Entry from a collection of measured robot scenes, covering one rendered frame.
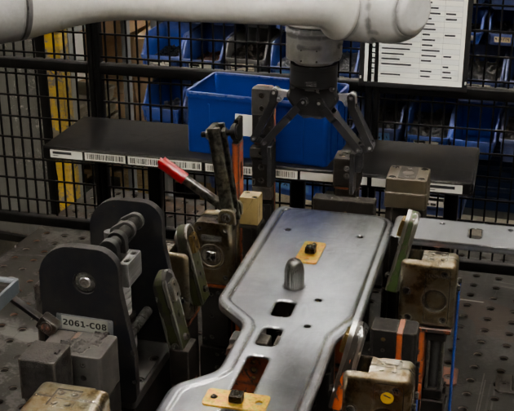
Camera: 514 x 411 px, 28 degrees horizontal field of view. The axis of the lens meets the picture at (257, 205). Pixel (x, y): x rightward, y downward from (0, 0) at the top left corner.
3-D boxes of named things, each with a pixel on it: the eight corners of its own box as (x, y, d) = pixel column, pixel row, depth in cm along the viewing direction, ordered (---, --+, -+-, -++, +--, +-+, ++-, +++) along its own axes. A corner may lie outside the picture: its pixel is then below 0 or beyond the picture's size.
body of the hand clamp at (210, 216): (232, 403, 185) (231, 224, 172) (197, 397, 187) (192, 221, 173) (241, 386, 190) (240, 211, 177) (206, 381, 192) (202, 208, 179)
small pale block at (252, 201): (258, 378, 193) (258, 199, 179) (240, 376, 193) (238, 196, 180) (263, 369, 196) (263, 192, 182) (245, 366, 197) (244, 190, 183)
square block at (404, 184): (416, 351, 202) (427, 181, 188) (376, 346, 204) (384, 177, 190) (420, 332, 209) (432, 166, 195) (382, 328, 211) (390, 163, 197)
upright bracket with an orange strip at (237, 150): (241, 369, 196) (238, 120, 177) (234, 368, 196) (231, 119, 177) (245, 361, 198) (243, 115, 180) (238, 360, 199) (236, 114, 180)
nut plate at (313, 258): (316, 264, 169) (316, 258, 169) (293, 262, 170) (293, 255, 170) (326, 245, 177) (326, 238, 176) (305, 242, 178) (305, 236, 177)
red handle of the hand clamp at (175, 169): (234, 214, 172) (157, 159, 172) (228, 223, 173) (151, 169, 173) (241, 205, 176) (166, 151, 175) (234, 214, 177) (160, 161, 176)
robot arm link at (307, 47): (338, 32, 153) (337, 71, 156) (348, 19, 162) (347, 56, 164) (279, 28, 156) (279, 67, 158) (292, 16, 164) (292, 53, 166)
